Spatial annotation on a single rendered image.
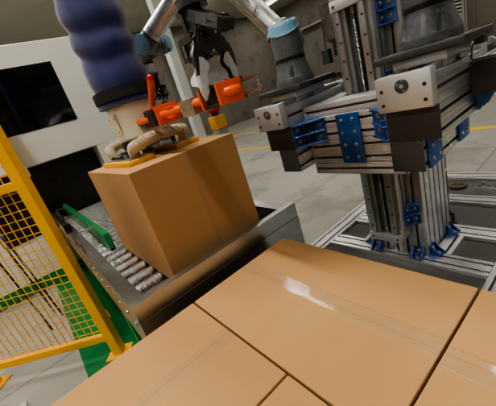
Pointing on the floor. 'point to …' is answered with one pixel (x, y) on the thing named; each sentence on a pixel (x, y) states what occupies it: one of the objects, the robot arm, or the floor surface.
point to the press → (328, 38)
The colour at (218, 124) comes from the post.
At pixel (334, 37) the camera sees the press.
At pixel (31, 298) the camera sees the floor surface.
